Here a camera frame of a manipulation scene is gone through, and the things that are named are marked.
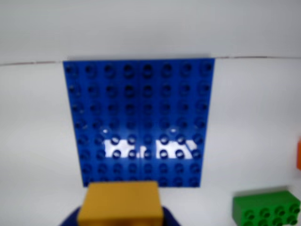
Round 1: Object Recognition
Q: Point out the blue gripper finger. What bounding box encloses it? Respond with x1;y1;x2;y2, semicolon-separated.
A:
161;206;181;226
57;206;83;226

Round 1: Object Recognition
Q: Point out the yellow 2x2 block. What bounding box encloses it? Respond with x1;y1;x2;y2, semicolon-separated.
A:
77;181;164;226

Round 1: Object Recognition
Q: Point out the green block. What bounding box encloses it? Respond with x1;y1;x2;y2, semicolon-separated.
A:
232;189;301;226

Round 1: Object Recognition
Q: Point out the orange 2x4 block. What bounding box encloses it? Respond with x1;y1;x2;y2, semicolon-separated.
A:
296;137;301;170

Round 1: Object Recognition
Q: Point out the blue 8x8 baseplate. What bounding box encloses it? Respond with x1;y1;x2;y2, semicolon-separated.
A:
63;57;216;188

